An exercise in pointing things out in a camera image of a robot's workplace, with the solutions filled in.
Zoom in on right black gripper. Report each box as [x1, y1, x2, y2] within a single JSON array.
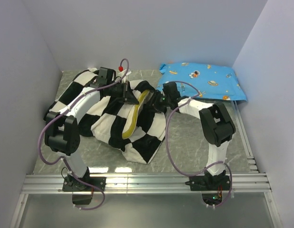
[[143, 90, 171, 114]]

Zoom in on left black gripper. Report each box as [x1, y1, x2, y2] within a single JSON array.
[[108, 81, 139, 105]]

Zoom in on cream yellow pillow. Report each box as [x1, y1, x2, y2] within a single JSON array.
[[122, 90, 153, 139]]

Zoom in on black white checkered pillowcase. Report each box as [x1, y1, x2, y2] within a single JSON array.
[[43, 67, 169, 165]]

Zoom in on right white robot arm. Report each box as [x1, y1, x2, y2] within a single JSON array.
[[148, 82, 235, 190]]

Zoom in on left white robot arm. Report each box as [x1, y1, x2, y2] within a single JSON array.
[[39, 66, 138, 191]]

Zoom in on blue space print pillow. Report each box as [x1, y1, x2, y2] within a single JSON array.
[[157, 62, 247, 101]]

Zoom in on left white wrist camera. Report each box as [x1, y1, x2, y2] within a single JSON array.
[[117, 68, 132, 83]]

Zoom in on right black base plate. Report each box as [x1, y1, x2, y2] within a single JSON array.
[[185, 174, 232, 191]]

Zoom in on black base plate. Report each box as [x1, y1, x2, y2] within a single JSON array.
[[185, 174, 232, 191], [62, 176, 106, 192]]

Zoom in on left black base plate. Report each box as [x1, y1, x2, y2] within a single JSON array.
[[62, 176, 106, 192]]

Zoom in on aluminium mounting rail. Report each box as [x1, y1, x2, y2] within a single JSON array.
[[20, 173, 272, 194]]

